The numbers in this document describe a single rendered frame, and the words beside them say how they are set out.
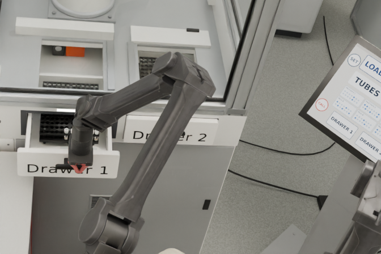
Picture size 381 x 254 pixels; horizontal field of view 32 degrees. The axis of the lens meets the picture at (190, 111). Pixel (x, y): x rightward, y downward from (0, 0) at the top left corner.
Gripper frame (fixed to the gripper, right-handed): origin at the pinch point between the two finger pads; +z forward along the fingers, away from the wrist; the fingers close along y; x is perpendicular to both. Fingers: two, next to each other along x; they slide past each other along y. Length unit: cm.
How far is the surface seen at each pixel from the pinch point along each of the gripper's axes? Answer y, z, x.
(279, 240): 33, 86, -91
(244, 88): 19, -18, -48
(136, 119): 17.4, -3.2, -17.1
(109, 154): 3.1, -3.2, -8.4
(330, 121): 14, -10, -77
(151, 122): 17.4, -2.2, -21.7
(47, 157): 3.0, -1.1, 8.9
